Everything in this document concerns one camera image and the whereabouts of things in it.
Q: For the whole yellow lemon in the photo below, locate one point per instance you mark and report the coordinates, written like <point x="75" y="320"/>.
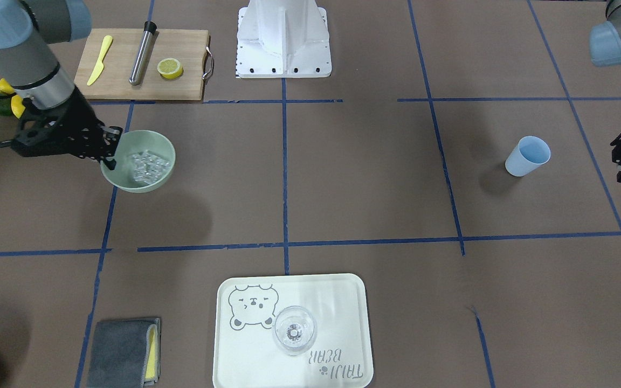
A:
<point x="17" y="106"/>

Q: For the yellow plastic knife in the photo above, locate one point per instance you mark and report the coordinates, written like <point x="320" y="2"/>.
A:
<point x="99" y="65"/>

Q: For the yellow sponge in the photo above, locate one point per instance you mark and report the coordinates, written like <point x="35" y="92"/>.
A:
<point x="151" y="373"/>

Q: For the cream bear tray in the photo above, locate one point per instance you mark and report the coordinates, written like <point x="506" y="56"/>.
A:
<point x="246" y="354"/>

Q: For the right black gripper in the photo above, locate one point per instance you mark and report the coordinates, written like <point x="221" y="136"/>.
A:
<point x="82" y="119"/>

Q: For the green bowl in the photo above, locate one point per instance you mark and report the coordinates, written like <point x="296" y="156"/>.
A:
<point x="134" y="142"/>

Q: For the grey folded cloth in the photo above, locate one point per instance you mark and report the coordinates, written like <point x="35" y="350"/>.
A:
<point x="119" y="352"/>

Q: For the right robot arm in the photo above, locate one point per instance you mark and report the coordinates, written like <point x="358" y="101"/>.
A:
<point x="27" y="29"/>

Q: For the steel muddler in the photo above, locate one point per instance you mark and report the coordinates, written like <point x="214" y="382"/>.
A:
<point x="142" y="56"/>

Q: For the ice cubes in bowl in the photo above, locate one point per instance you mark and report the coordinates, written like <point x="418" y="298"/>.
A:
<point x="147" y="168"/>

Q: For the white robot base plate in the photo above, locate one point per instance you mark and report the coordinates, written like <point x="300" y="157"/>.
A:
<point x="283" y="39"/>

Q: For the wooden cutting board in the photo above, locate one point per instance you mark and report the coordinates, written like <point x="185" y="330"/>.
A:
<point x="187" y="46"/>

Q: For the light blue plastic cup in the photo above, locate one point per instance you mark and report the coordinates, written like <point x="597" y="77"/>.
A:
<point x="529" y="154"/>

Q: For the clear wine glass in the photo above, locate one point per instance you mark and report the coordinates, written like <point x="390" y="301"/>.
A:
<point x="295" y="330"/>

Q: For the lemon half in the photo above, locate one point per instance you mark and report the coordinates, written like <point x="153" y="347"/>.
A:
<point x="170" y="68"/>

